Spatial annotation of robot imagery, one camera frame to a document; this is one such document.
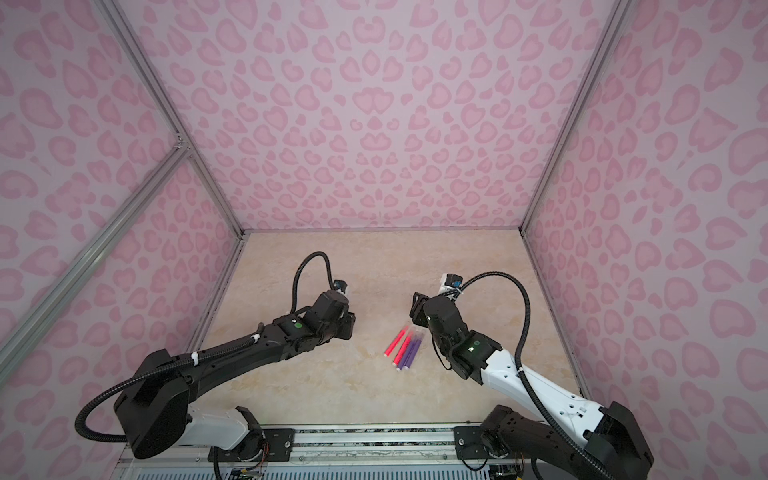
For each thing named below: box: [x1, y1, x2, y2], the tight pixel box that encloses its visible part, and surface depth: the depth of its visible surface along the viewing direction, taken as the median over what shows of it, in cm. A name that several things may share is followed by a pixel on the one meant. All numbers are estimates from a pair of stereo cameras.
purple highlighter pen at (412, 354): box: [403, 339, 422, 370], surface depth 90 cm
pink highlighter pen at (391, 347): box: [383, 327, 408, 357], surface depth 92 cm
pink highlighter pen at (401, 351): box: [392, 335, 411, 366], surface depth 90 cm
